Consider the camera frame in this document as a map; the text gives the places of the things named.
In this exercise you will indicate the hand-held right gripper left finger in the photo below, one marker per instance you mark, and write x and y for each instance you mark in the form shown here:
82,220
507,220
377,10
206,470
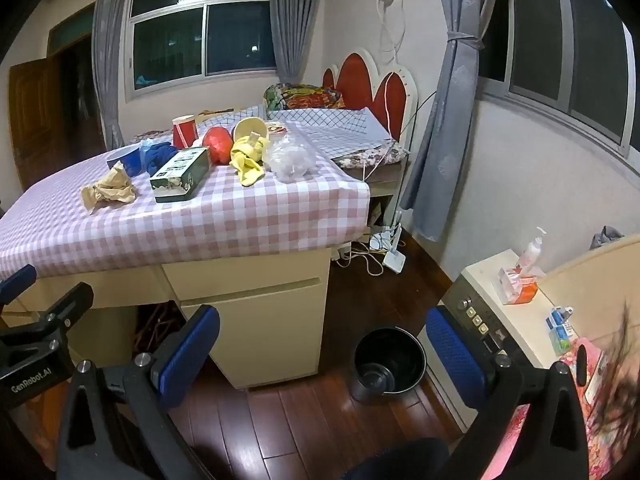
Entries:
192,352

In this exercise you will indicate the orange tissue pack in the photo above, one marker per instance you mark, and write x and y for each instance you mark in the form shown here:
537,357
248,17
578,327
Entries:
517,287

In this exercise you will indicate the green transom window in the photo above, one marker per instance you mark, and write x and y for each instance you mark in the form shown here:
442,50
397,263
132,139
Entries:
70,32

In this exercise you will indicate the brown wooden door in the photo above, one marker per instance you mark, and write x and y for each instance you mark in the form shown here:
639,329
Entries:
35,120

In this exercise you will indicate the yellow paper bowl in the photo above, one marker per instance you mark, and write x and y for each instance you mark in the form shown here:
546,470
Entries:
250,127

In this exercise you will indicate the yellow cloth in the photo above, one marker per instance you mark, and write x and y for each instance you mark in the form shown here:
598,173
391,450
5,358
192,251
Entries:
247,162

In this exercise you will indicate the colourful patterned pillow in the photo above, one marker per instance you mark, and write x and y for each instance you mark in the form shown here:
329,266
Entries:
305,96

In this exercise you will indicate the white power strip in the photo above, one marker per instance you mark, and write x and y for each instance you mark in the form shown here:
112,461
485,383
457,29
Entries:
382,240

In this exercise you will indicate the red apple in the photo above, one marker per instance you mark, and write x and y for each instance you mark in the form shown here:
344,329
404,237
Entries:
218,146

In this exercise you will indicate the white grid bedsheet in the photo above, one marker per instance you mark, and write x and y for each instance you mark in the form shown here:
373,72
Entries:
335,127

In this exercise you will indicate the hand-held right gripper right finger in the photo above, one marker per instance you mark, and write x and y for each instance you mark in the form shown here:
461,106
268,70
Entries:
452,352

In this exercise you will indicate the dark blue cloth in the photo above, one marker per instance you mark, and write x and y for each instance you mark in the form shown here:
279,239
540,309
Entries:
160,156

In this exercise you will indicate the red paper cup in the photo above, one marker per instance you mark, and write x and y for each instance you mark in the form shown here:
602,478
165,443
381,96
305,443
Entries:
184,132

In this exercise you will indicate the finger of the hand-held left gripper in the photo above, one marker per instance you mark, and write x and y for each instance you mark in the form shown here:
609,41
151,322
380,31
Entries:
17,280
67,302

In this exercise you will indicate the white pump bottle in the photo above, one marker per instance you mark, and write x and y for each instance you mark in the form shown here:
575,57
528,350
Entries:
532,252

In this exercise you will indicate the blue paper container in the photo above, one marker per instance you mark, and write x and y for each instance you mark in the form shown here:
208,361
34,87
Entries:
124,161

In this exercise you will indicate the dark wispy strands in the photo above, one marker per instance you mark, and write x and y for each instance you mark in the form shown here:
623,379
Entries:
622,375

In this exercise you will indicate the brown paper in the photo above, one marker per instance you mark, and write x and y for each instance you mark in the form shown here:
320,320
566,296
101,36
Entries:
107,187

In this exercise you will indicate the tied grey curtain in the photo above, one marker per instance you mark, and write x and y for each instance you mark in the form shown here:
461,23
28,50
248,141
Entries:
450,110

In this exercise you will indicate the cream bedside cabinet with buttons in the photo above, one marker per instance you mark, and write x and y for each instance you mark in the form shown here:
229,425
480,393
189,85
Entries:
520,320

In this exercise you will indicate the blue and white box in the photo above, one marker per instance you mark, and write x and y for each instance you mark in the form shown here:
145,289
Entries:
560,330

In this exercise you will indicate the floral mattress pad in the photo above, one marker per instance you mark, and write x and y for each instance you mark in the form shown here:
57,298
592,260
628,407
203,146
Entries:
370,154

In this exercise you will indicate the black trash bucket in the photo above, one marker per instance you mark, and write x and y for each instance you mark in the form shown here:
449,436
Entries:
390,362

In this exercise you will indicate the green cardboard box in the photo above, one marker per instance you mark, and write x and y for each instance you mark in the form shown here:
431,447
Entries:
180,175

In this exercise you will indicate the pink floral blanket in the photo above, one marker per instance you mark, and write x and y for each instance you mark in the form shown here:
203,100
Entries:
600,440

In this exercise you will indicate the grey crumpled cloth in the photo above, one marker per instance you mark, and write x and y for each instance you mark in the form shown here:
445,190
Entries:
606,237

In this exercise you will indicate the side window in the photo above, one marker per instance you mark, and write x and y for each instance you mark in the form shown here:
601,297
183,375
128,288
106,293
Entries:
565,45

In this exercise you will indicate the white floor adapter box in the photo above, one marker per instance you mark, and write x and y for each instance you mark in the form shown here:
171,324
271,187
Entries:
395,261

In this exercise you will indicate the cream headboard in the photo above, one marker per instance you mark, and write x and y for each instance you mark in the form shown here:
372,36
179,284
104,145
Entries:
590,280

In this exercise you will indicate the pink checkered tablecloth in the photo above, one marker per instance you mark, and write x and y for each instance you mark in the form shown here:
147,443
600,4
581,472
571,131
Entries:
225,225

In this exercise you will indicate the red and white headboard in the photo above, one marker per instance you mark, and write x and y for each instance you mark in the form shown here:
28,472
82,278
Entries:
357,77

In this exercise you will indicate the clear plastic bag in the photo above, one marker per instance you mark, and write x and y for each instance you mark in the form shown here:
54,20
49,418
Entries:
291,157

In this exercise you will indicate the large sliding window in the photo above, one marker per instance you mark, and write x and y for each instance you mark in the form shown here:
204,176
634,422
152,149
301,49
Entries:
205,30

